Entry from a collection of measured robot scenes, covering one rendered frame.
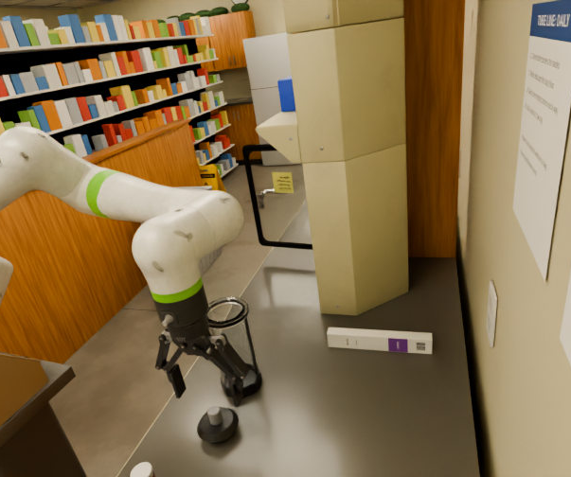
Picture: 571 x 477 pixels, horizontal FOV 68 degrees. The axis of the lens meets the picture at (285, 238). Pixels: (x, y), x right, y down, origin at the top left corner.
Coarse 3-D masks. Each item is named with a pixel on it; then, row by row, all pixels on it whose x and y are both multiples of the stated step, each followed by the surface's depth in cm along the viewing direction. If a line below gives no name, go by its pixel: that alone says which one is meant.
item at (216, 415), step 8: (216, 408) 91; (224, 408) 95; (208, 416) 91; (216, 416) 90; (224, 416) 92; (232, 416) 92; (200, 424) 92; (208, 424) 91; (216, 424) 91; (224, 424) 91; (232, 424) 91; (200, 432) 90; (208, 432) 89; (216, 432) 89; (224, 432) 89; (232, 432) 90; (208, 440) 89; (216, 440) 88; (224, 440) 90
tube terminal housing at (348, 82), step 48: (288, 48) 97; (336, 48) 94; (384, 48) 100; (336, 96) 98; (384, 96) 104; (336, 144) 103; (384, 144) 109; (336, 192) 109; (384, 192) 114; (336, 240) 115; (384, 240) 120; (336, 288) 122; (384, 288) 126
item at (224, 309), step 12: (216, 300) 100; (228, 300) 100; (240, 300) 99; (216, 312) 100; (228, 312) 102; (240, 312) 94; (216, 324) 92; (240, 324) 94; (228, 336) 94; (240, 336) 95; (240, 348) 96; (252, 360) 100; (252, 372) 101; (228, 384) 101
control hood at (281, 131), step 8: (280, 112) 126; (288, 112) 124; (272, 120) 114; (280, 120) 112; (288, 120) 110; (296, 120) 109; (256, 128) 108; (264, 128) 107; (272, 128) 106; (280, 128) 106; (288, 128) 105; (296, 128) 105; (264, 136) 108; (272, 136) 107; (280, 136) 107; (288, 136) 106; (296, 136) 106; (272, 144) 108; (280, 144) 108; (288, 144) 107; (296, 144) 106; (280, 152) 109; (288, 152) 108; (296, 152) 107; (296, 160) 108
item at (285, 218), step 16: (256, 144) 147; (256, 160) 149; (272, 160) 146; (288, 160) 144; (256, 176) 152; (272, 176) 149; (288, 176) 147; (256, 192) 155; (272, 192) 152; (288, 192) 150; (304, 192) 147; (272, 208) 155; (288, 208) 152; (304, 208) 150; (272, 224) 159; (288, 224) 156; (304, 224) 153; (272, 240) 162; (288, 240) 159; (304, 240) 156
